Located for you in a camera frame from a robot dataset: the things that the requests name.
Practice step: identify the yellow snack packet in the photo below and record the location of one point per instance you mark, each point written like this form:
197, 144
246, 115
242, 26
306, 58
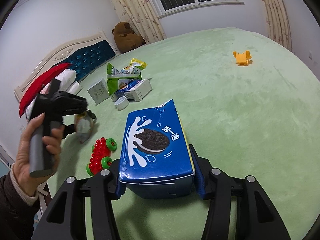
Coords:
135, 67

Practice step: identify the green snack bag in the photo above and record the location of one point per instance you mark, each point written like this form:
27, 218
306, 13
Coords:
117, 80

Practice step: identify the red green toy car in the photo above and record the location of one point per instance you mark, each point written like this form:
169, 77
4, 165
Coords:
101, 155

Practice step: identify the brown teddy bear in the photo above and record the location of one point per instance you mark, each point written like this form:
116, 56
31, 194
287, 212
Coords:
125, 38

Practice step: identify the red pillow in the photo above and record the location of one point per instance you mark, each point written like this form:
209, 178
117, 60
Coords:
39, 83

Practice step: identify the floral curtain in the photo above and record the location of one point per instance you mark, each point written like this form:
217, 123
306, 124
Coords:
277, 21
142, 17

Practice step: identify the white pillow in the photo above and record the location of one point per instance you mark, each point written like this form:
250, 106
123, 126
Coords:
68, 84

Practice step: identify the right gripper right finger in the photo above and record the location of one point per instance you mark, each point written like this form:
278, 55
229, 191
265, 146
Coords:
256, 215

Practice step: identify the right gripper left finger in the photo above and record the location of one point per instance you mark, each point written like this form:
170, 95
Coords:
65, 218

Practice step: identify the blue tufted headboard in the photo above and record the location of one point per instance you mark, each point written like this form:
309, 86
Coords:
85, 55

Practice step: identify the orange toy piece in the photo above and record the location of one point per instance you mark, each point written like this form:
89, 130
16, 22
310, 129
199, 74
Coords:
242, 59

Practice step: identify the dark sleeve forearm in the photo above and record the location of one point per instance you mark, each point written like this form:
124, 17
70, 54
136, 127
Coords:
17, 209

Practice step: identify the blue white carton box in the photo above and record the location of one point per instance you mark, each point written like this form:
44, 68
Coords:
136, 90

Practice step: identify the white bottle cap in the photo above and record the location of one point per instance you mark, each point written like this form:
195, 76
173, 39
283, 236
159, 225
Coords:
121, 103

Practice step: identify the right floral curtain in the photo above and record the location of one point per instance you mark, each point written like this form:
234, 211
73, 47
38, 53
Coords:
277, 21

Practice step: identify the orange snack bag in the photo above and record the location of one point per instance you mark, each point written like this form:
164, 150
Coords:
83, 126

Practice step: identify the blue cookie box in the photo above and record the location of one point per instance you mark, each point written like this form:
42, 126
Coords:
155, 160

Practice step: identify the person's left hand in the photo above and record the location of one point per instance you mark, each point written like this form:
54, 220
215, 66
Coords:
21, 166

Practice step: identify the grey white square box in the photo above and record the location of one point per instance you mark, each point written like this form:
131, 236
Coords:
98, 91

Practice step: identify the left floral curtain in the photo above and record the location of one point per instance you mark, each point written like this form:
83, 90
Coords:
142, 17

